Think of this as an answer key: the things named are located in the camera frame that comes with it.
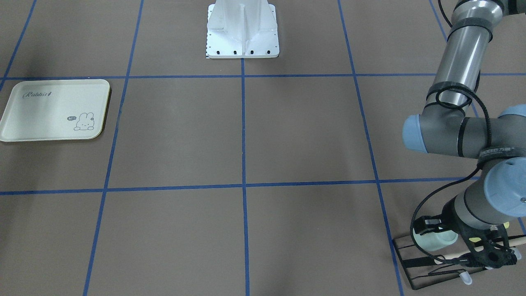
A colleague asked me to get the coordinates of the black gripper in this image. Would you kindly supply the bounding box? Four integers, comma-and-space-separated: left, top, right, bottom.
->
411, 206, 517, 268

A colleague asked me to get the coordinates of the light green plastic cup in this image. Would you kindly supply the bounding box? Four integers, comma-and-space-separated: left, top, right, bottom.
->
413, 230, 459, 252

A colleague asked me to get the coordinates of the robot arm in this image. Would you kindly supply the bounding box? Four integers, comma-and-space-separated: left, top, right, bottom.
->
402, 0, 525, 268

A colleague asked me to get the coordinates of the yellow plastic cup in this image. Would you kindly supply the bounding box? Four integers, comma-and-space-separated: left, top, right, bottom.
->
469, 222, 510, 243

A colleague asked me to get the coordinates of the cream rabbit tray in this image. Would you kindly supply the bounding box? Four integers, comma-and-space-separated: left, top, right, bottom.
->
0, 79, 111, 142

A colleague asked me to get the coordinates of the black wire cup rack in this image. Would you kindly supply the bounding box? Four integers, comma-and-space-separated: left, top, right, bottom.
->
392, 234, 525, 290

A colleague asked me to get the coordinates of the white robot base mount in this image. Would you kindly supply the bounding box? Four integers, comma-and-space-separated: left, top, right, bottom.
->
205, 0, 280, 59

